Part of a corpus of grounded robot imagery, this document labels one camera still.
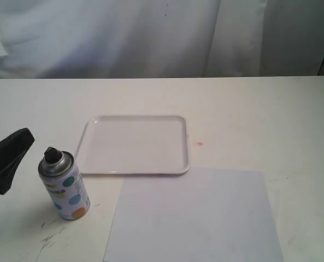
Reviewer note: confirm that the white polka-dot spray can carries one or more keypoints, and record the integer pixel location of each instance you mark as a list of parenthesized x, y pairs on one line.
[(62, 179)]

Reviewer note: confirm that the white backdrop curtain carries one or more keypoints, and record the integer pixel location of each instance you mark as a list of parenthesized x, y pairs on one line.
[(156, 39)]

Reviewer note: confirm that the white paper sheet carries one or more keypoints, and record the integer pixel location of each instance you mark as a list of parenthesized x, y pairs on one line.
[(204, 215)]

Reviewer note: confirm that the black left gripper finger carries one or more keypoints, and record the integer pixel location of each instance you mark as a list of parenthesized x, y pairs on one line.
[(12, 150)]

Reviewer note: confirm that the white plastic tray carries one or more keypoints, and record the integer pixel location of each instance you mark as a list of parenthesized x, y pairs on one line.
[(134, 145)]

